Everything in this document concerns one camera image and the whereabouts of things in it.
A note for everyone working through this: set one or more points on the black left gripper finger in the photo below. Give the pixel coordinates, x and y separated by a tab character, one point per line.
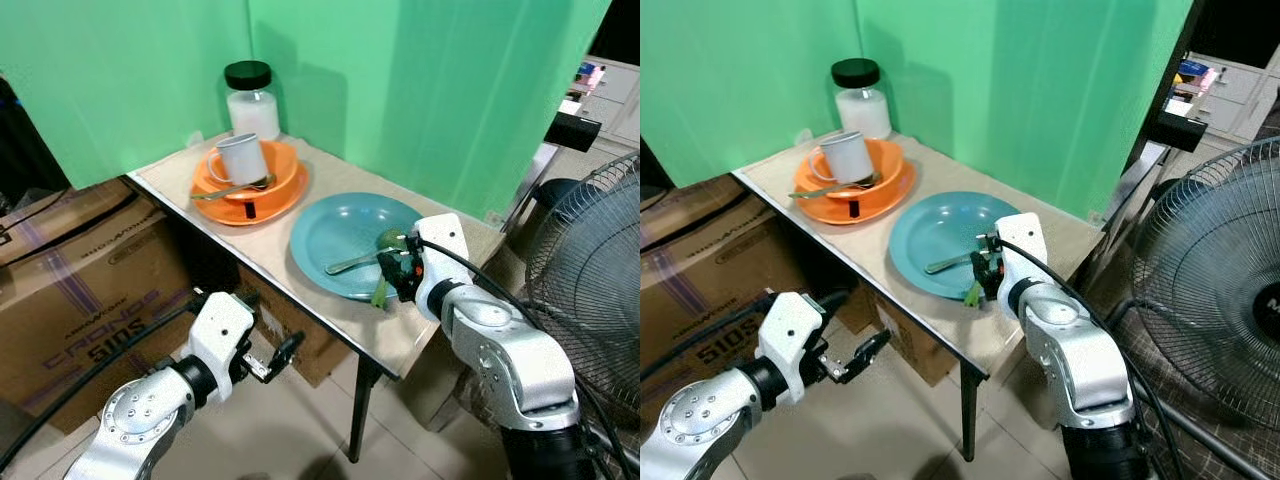
285	352
868	352

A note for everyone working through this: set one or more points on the metal spoon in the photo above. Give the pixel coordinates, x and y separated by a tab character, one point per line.
825	190
345	266
945	264
225	190

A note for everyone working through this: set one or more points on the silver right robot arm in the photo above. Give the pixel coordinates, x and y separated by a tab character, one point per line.
510	360
1080	370

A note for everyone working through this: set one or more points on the small cardboard box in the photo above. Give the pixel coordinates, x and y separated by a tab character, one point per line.
310	345
925	355

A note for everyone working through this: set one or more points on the teal plastic plate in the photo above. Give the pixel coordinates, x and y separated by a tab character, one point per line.
335	235
930	235

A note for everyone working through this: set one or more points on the beige table black legs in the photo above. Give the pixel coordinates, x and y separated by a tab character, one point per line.
330	165
940	165

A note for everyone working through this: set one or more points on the orange plastic plate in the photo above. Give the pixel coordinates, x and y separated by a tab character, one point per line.
275	207
882	205

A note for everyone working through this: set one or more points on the orange plastic bowl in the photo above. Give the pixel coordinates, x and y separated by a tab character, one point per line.
890	165
285	165

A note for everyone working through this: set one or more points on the green backdrop panel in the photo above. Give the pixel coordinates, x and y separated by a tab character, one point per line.
430	100
110	80
1030	100
740	80

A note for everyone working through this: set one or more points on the large printed cardboard box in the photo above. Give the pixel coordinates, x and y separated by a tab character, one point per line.
700	270
80	290

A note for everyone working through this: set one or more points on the white enamel mug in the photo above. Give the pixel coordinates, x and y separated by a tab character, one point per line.
243	160
850	158

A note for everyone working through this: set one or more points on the glass jar black lid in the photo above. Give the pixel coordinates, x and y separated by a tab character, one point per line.
862	110
252	110

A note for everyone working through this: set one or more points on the black box-shaped device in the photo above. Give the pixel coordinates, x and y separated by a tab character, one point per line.
1182	132
572	132

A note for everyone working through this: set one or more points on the black background object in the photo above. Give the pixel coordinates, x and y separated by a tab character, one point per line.
25	150
655	170

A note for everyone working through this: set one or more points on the grey drawer cabinet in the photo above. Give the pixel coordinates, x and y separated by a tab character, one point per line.
615	95
1240	90

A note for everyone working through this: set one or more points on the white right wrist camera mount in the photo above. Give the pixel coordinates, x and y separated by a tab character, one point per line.
1020	250
440	250

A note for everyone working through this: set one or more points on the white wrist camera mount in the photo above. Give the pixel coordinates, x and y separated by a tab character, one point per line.
790	330
440	250
1020	250
220	325

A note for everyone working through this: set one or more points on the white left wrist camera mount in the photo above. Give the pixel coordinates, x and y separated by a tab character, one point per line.
790	330
220	325

